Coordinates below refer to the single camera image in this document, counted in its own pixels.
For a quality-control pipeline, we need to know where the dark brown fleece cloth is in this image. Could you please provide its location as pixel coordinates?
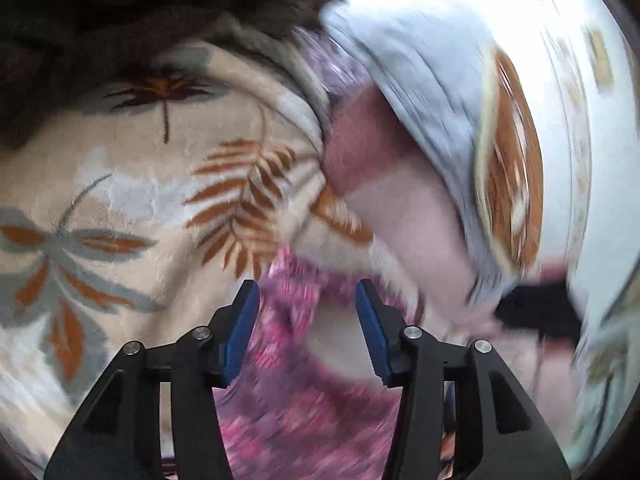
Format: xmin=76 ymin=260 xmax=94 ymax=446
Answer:
xmin=0 ymin=0 xmax=351 ymax=151

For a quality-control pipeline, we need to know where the pink bed sheet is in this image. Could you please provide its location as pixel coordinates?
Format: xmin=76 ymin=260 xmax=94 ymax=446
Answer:
xmin=305 ymin=82 xmax=576 ymax=441

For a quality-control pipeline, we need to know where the grey quilted pillow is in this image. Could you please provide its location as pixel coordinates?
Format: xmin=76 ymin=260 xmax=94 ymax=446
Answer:
xmin=320 ymin=2 xmax=521 ymax=311

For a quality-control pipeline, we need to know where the purple floral garment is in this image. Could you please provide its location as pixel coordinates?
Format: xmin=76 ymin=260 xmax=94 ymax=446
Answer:
xmin=215 ymin=30 xmax=426 ymax=480

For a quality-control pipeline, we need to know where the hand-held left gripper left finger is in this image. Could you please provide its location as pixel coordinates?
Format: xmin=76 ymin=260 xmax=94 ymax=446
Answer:
xmin=44 ymin=280 xmax=261 ymax=480

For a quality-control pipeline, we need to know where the black cloth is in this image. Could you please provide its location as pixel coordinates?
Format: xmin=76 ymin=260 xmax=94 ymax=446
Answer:
xmin=492 ymin=282 xmax=586 ymax=341

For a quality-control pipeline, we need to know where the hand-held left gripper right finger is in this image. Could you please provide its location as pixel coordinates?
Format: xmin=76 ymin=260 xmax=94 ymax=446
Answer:
xmin=355 ymin=279 xmax=572 ymax=480

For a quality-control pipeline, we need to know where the cream leaf print blanket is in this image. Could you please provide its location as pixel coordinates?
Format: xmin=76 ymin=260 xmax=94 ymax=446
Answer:
xmin=0 ymin=40 xmax=381 ymax=476

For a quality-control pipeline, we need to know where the brown oval printed cushion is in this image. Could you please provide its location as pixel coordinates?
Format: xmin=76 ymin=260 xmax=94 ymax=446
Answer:
xmin=477 ymin=50 xmax=546 ymax=276

